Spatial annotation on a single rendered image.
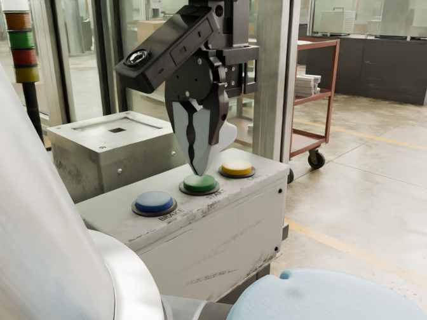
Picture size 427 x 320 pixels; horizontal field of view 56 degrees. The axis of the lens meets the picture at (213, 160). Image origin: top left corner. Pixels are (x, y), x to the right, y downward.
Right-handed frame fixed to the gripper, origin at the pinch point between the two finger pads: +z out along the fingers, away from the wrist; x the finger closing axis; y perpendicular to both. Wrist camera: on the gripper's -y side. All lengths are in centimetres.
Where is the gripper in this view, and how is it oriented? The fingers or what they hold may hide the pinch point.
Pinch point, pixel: (194, 167)
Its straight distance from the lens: 47.9
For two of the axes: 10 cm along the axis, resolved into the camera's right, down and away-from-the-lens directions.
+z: 0.0, 9.3, 3.7
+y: 7.0, -2.6, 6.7
